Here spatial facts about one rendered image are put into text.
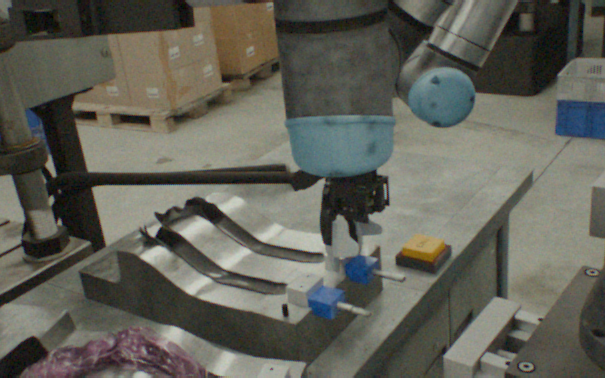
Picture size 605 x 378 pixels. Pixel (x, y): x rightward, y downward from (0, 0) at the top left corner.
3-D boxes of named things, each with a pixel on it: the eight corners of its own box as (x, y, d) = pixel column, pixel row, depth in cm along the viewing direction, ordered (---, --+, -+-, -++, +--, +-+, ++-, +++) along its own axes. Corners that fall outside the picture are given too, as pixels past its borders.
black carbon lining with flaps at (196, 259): (333, 264, 119) (328, 215, 116) (279, 312, 108) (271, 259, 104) (186, 229, 139) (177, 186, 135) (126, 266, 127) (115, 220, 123)
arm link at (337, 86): (405, 128, 56) (399, -12, 51) (392, 184, 46) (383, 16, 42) (310, 131, 58) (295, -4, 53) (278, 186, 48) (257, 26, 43)
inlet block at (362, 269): (411, 286, 112) (410, 257, 109) (397, 301, 108) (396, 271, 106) (342, 269, 119) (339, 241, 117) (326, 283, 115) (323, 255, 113)
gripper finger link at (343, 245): (353, 282, 106) (357, 223, 105) (320, 273, 110) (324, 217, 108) (363, 277, 109) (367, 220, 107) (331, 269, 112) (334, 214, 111)
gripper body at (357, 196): (367, 229, 104) (362, 154, 99) (319, 219, 109) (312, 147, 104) (391, 208, 110) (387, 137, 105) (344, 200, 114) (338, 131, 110)
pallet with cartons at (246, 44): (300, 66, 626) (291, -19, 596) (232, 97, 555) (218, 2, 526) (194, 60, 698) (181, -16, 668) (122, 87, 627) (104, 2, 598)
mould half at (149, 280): (383, 289, 123) (378, 222, 118) (301, 374, 104) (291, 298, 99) (179, 238, 151) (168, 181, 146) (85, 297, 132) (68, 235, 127)
